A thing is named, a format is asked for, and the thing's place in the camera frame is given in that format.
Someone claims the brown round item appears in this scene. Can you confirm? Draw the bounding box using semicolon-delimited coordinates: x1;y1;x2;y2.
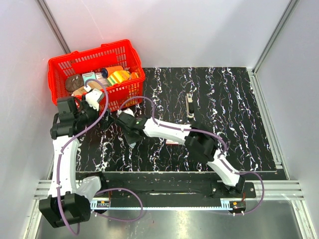
65;74;84;93

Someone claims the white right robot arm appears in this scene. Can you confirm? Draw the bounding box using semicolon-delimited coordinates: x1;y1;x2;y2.
116;111;245;197

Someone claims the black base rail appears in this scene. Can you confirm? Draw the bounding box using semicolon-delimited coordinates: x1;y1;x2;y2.
74;170;257;209

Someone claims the staple box with tray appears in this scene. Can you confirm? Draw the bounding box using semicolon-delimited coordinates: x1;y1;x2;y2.
165;139;185;145

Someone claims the brown cardboard packet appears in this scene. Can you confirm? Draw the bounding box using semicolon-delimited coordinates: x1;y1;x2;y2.
72;81;103;96

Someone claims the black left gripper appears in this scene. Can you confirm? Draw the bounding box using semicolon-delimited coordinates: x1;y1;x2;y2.
75;95;115;130

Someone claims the yellow green box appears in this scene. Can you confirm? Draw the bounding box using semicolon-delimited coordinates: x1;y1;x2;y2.
107;70;131;86

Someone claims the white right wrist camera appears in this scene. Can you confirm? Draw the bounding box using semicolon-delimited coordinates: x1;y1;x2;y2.
117;108;135;117

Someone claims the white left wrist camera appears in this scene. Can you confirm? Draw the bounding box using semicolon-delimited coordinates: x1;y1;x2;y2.
85;89;104;111

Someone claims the dark stapler magazine part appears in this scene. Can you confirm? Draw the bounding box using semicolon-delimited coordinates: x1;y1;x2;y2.
185;93;194;119

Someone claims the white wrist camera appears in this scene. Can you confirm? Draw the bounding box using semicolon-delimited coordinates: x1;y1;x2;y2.
85;89;104;111
117;108;135;117

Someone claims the teal small box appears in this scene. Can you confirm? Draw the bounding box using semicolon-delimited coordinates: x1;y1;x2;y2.
82;72;96;85

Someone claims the orange cylinder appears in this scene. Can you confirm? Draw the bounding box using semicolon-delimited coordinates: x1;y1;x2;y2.
100;65;124;78

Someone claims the red plastic basket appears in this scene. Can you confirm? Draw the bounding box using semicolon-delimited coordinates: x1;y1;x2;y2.
47;39;146;112

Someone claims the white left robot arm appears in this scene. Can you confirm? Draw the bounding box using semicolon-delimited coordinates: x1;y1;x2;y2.
39;95;114;228

